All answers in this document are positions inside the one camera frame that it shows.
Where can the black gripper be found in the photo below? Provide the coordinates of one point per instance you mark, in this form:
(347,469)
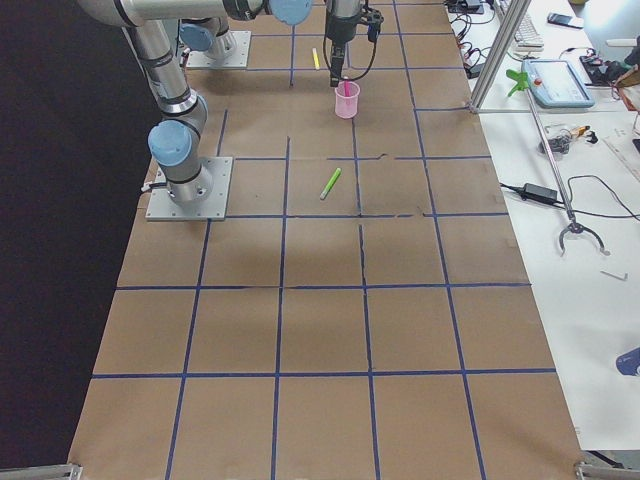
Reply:
(339,29)

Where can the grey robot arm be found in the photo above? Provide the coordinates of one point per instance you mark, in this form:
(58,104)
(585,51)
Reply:
(174,141)
(288,12)

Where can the pink mesh cup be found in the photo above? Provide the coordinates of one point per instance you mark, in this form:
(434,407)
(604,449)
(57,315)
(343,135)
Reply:
(346,109)

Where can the yellow marker pen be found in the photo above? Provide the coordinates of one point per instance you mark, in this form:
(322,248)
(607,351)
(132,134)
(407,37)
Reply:
(315,59)

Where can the green marker pen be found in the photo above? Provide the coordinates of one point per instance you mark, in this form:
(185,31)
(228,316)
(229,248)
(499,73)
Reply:
(330,183)

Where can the green plastic clamp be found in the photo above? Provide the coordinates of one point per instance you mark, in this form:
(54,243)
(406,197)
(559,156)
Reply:
(521,81)

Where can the white keyboard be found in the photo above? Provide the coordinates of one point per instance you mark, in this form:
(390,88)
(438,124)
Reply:
(526,37)

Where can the blue teach pendant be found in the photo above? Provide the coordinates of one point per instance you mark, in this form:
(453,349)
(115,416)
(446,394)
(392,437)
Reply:
(556,84)

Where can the black smartphone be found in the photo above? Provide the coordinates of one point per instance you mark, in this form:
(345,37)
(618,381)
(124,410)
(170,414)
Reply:
(565,21)

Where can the black power brick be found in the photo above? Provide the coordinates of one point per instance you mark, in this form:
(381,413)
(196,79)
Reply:
(539,194)

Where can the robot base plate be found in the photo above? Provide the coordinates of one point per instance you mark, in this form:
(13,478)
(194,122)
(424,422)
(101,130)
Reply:
(229,51)
(204,198)

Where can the aluminium frame post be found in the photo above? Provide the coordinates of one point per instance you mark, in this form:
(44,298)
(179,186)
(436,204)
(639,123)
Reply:
(499,48)

